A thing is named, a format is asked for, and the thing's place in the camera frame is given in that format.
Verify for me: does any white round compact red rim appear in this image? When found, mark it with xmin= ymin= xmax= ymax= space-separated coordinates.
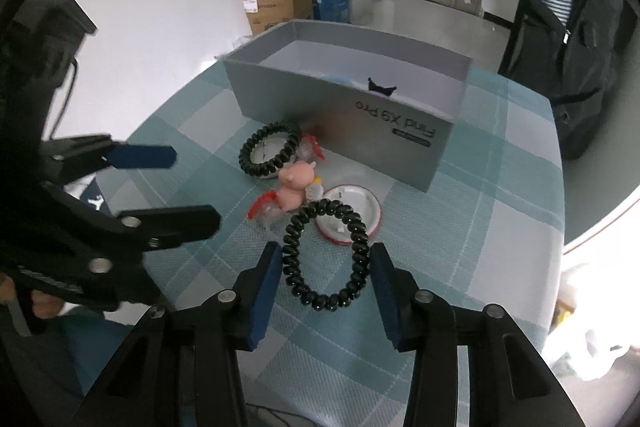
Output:
xmin=316 ymin=185 xmax=384 ymax=249

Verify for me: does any brown cardboard box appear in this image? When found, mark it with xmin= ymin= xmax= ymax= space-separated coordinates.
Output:
xmin=243 ymin=0 xmax=315 ymax=38

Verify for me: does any black cable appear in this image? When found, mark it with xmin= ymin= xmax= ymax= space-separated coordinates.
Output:
xmin=47 ymin=56 xmax=80 ymax=140

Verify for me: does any grey cardboard box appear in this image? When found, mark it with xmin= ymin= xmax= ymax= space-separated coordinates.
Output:
xmin=222 ymin=19 xmax=474 ymax=194

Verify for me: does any red and clear hair clip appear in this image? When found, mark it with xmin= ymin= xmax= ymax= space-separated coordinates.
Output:
xmin=299 ymin=133 xmax=327 ymax=164
xmin=248 ymin=189 xmax=282 ymax=229

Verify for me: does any large blue box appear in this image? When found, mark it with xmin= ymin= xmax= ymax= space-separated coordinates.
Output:
xmin=312 ymin=0 xmax=352 ymax=24

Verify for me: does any black bow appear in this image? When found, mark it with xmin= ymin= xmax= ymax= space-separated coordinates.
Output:
xmin=366 ymin=77 xmax=399 ymax=98

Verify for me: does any small white round compact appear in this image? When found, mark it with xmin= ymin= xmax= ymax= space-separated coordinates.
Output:
xmin=250 ymin=136 xmax=297 ymax=180

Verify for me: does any yellow snack packet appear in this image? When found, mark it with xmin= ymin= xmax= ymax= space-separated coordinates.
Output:
xmin=556 ymin=294 xmax=577 ymax=325

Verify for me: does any black spiral hair tie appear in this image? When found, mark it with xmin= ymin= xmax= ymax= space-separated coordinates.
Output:
xmin=238 ymin=120 xmax=304 ymax=180
xmin=281 ymin=198 xmax=372 ymax=314

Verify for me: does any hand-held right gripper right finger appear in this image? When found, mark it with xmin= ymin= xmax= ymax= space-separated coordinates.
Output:
xmin=369 ymin=242 xmax=566 ymax=427

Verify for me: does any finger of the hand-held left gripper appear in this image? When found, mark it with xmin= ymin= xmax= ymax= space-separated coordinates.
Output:
xmin=41 ymin=134 xmax=178 ymax=184
xmin=45 ymin=182 xmax=222 ymax=313

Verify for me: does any person's left hand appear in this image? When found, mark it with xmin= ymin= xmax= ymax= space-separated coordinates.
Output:
xmin=0 ymin=274 xmax=64 ymax=320

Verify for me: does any teal checked tablecloth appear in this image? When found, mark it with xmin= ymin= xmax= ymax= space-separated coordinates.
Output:
xmin=65 ymin=56 xmax=567 ymax=427

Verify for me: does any crumpled white plastic bag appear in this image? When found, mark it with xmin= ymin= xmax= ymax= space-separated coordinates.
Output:
xmin=544 ymin=263 xmax=640 ymax=384

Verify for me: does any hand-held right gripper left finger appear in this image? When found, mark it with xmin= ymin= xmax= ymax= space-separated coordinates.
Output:
xmin=75 ymin=241 xmax=285 ymax=427

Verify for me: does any pink pig toy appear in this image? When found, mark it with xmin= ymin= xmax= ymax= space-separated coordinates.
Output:
xmin=276 ymin=161 xmax=321 ymax=211

